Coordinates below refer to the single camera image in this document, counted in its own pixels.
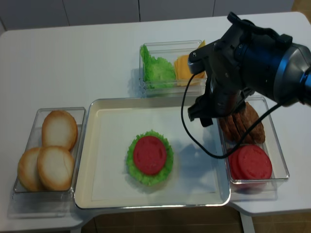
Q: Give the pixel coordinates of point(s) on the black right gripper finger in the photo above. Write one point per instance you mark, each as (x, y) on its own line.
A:
(206, 122)

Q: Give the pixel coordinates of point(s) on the yellow cheese slices stack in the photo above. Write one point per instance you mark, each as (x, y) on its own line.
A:
(181, 68)

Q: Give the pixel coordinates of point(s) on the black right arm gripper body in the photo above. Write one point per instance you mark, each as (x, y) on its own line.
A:
(245, 59)

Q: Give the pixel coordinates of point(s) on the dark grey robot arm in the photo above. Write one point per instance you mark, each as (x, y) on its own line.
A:
(293, 78)

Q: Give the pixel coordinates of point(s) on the cream serving tray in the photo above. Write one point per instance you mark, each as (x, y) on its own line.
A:
(103, 181)

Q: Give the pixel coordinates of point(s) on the right front bun half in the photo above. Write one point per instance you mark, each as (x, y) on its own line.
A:
(55, 168)

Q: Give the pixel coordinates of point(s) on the red tomato slices stack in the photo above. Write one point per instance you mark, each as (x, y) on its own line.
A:
(250, 162)

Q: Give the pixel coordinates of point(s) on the green lettuce in container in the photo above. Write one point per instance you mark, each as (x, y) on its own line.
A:
(158, 72)

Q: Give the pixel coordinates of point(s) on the bun half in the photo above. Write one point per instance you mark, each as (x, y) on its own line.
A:
(27, 170)
(55, 168)
(59, 129)

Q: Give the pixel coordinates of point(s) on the clear meat tomato container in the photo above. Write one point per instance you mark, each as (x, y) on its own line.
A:
(262, 189)

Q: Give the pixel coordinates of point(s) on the clear lettuce cheese container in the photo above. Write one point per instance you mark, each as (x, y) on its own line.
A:
(167, 50)

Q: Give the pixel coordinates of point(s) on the red tomato slice on tray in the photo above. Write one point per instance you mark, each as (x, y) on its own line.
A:
(149, 155)

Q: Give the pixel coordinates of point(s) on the clear plastic bun container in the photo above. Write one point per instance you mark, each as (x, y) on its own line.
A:
(34, 140)

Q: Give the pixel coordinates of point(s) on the green lettuce leaf on tray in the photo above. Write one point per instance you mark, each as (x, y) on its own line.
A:
(150, 180)

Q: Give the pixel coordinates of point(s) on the back bun half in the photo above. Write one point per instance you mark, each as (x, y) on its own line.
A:
(59, 129)

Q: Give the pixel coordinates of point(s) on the left front bun half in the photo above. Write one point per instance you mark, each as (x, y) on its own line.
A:
(27, 170)

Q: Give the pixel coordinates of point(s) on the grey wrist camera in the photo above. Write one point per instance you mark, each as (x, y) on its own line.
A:
(200, 59)

